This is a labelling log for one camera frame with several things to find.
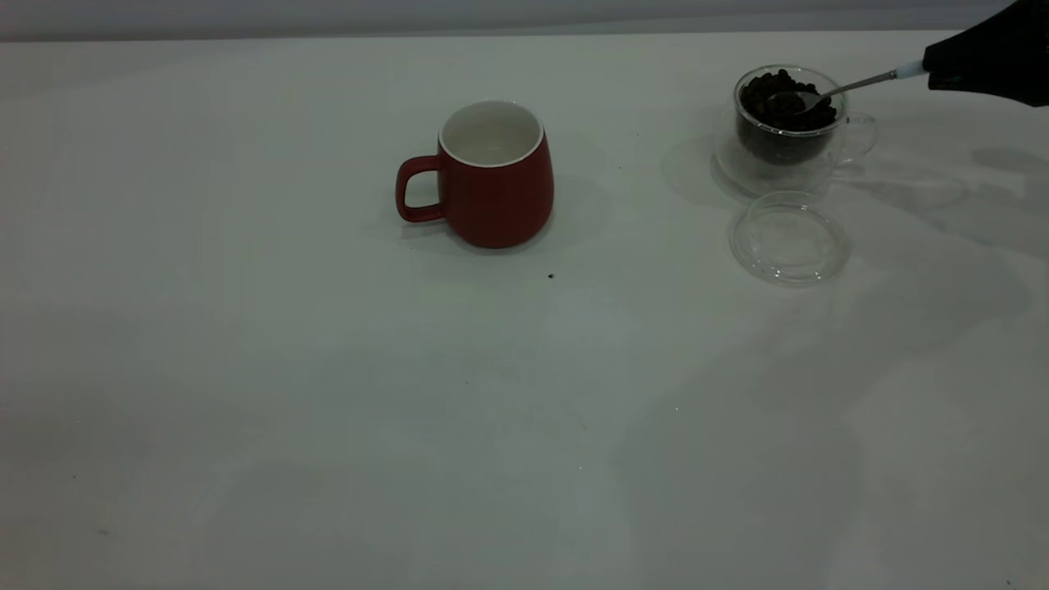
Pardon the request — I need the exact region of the clear glass saucer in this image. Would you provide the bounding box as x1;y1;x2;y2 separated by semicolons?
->
729;191;851;285

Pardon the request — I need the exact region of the metal spoon pale blue handle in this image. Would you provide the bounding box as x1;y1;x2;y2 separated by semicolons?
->
766;61;931;116

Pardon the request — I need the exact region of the red ceramic mug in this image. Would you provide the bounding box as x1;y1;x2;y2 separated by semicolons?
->
396;100;555;249

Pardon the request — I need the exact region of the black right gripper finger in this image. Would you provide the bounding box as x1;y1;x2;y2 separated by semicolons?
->
924;0;1049;75
930;74;1049;108

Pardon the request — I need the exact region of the clear double-wall glass cup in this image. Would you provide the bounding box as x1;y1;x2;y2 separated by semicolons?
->
715;66;878;199

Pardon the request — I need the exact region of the coffee bean pile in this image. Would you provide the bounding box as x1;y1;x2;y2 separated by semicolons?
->
740;70;838;165

